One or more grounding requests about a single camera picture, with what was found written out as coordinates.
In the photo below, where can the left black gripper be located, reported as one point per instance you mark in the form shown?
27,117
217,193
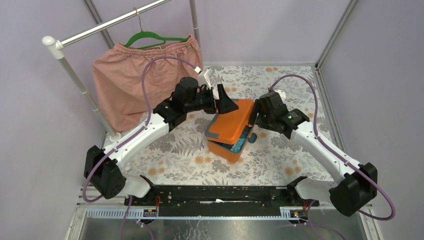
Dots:
214,100

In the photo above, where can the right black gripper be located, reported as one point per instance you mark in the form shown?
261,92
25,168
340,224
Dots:
257,108

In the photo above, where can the orange plastic medicine box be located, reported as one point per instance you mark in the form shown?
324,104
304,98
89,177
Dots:
227,128

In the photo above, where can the teal divided tray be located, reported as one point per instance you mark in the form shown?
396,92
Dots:
245,133

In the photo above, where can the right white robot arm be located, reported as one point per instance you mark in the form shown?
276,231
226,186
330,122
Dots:
351,187

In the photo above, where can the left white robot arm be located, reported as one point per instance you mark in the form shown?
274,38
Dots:
106,169

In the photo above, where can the floral table mat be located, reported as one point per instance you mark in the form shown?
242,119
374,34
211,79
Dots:
182,157

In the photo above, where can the green clothes hanger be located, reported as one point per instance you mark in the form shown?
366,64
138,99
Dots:
151,35

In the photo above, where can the pink fabric shorts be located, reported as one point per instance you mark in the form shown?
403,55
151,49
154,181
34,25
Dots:
127,80

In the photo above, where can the silver clothes rack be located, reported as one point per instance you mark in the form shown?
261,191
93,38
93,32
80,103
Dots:
56,48

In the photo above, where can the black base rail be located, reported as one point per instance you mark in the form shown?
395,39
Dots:
222,201

